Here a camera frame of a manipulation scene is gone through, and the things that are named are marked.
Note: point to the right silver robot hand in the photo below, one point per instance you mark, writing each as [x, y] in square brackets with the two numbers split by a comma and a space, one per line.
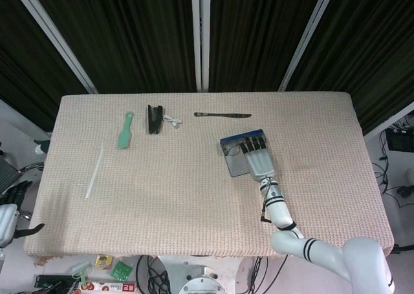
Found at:
[260, 164]

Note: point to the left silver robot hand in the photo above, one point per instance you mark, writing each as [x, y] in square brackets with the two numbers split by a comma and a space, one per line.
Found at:
[6, 219]

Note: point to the blue-edged grey tray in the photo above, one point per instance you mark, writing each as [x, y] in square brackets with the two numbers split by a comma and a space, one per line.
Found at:
[237, 166]

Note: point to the metal-framed eyeglasses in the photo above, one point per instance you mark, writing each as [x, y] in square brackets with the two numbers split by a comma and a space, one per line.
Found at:
[233, 151]

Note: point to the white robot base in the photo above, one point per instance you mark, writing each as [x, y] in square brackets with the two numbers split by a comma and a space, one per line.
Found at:
[200, 274]

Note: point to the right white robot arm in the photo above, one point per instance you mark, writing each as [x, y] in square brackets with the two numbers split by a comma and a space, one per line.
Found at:
[278, 210]

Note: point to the black knife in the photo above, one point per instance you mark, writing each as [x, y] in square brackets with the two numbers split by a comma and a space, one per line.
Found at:
[223, 114]

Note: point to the beige waffle tablecloth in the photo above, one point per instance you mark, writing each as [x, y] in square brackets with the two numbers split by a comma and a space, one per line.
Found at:
[178, 194]

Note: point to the pale green clip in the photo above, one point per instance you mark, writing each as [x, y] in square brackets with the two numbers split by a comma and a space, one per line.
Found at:
[81, 269]

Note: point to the small white clip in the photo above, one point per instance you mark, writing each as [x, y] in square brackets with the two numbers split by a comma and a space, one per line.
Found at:
[175, 124]

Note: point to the clear plastic tube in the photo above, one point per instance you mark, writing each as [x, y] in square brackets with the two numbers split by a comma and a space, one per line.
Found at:
[94, 174]

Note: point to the yellow red packet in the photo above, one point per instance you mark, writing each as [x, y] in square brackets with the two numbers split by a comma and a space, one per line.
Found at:
[103, 262]

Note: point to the black plastic holder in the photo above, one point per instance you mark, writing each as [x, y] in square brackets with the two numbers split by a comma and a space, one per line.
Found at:
[154, 122]

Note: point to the red white box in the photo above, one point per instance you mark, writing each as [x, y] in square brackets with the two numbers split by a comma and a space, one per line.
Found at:
[110, 287]

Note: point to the green packet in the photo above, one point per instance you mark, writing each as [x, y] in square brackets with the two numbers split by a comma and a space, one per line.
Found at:
[121, 269]

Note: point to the green plastic brush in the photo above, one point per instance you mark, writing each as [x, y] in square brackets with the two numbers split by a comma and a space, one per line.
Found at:
[124, 140]

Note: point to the dark pleated curtain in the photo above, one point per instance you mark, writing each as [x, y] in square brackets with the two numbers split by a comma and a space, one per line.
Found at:
[136, 32]

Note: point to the white frame bar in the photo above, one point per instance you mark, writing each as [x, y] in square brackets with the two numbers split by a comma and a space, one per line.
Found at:
[388, 122]

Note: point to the white frame post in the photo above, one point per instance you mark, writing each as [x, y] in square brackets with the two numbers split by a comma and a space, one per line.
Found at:
[55, 38]
[200, 35]
[310, 38]

